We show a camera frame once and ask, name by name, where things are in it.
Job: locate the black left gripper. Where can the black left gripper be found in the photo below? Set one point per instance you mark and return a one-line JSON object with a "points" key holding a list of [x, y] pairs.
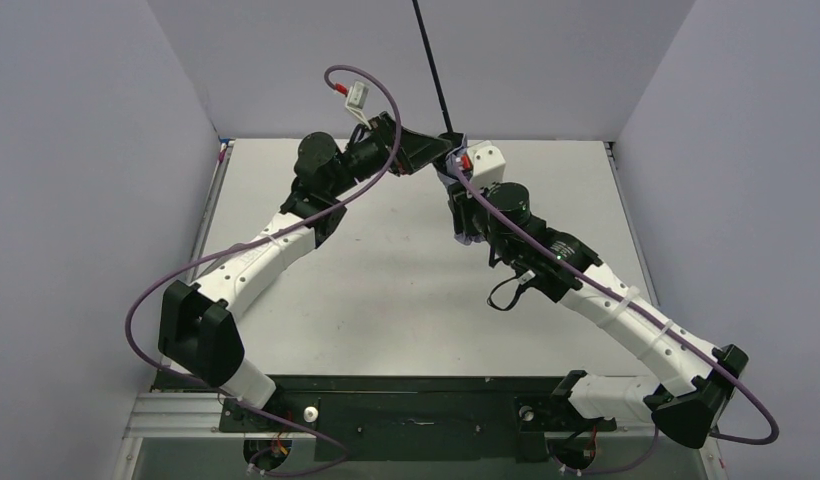
{"points": [[394, 140]]}

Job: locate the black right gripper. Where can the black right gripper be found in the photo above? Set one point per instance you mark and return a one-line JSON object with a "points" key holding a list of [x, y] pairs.
{"points": [[459, 192]]}

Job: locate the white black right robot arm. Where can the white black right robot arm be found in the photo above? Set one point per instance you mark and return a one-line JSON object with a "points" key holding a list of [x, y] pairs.
{"points": [[689, 380]]}

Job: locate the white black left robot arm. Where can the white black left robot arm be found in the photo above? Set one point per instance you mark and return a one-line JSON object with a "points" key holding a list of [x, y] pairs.
{"points": [[198, 329]]}

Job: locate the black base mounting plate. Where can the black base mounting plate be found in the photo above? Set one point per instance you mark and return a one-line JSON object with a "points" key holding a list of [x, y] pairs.
{"points": [[383, 445]]}

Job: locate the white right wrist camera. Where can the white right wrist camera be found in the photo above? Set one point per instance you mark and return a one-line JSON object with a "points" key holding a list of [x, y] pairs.
{"points": [[488, 164]]}

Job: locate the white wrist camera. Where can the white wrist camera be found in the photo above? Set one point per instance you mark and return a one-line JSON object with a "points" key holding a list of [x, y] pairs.
{"points": [[355, 100], [488, 164]]}

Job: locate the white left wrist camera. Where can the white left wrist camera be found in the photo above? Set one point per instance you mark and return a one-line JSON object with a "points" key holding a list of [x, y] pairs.
{"points": [[355, 100]]}

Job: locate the aluminium table edge rail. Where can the aluminium table edge rail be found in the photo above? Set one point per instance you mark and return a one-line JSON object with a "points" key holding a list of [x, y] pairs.
{"points": [[199, 248]]}

